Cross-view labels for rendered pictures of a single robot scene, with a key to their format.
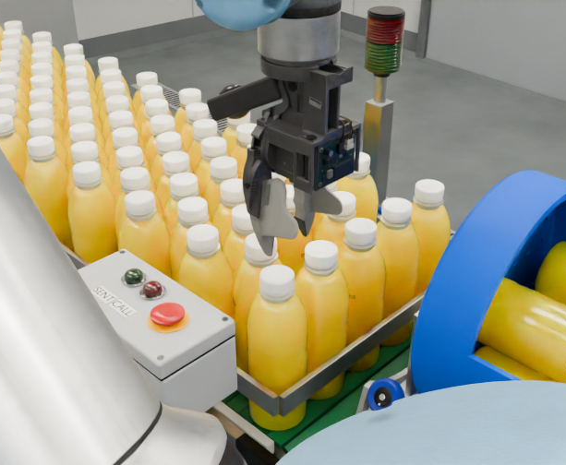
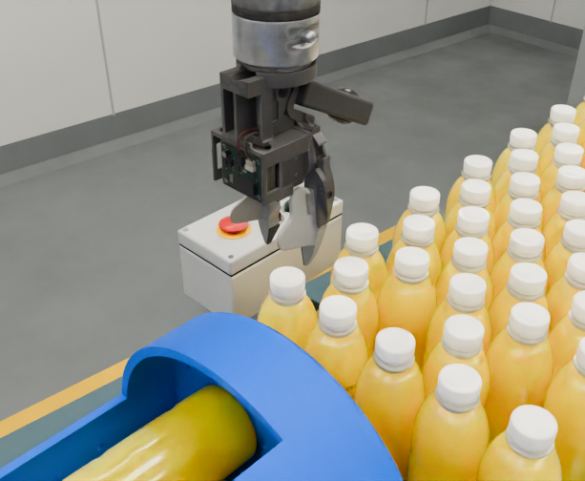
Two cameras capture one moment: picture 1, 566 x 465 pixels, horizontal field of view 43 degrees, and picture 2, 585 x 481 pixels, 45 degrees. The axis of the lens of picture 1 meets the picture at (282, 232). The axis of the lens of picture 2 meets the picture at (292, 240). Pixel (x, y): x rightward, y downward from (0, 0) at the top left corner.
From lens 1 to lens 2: 0.91 m
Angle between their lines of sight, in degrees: 73
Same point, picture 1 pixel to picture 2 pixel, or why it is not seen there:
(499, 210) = (211, 326)
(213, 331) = (215, 252)
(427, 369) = (162, 400)
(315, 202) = (302, 233)
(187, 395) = (196, 279)
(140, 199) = (419, 194)
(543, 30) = not seen: outside the picture
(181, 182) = (465, 213)
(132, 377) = not seen: outside the picture
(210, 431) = not seen: outside the picture
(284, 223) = (240, 207)
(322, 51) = (238, 52)
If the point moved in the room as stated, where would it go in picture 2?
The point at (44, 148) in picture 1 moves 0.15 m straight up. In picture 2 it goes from (514, 138) to (533, 41)
